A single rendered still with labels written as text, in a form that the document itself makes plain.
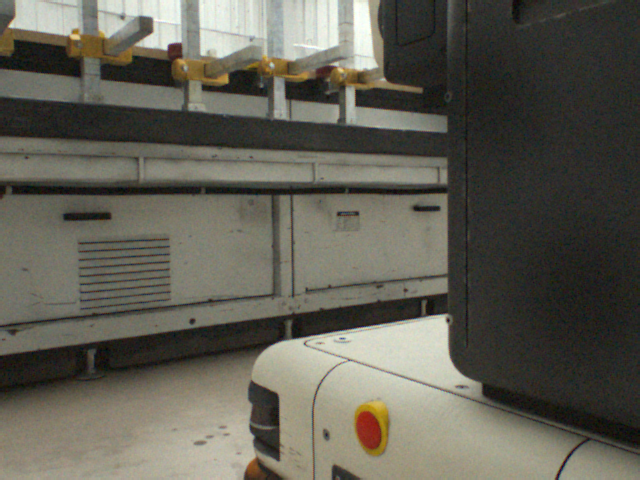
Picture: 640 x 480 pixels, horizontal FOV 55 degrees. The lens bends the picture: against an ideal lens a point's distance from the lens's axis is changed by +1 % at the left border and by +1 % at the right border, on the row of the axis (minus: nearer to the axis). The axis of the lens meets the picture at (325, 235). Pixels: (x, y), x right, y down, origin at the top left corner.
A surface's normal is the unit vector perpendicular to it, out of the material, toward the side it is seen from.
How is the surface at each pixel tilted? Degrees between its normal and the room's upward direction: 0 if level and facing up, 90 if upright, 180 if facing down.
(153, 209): 90
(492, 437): 39
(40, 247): 91
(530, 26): 90
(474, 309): 90
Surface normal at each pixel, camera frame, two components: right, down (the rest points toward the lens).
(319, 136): 0.58, 0.04
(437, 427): -0.64, -0.60
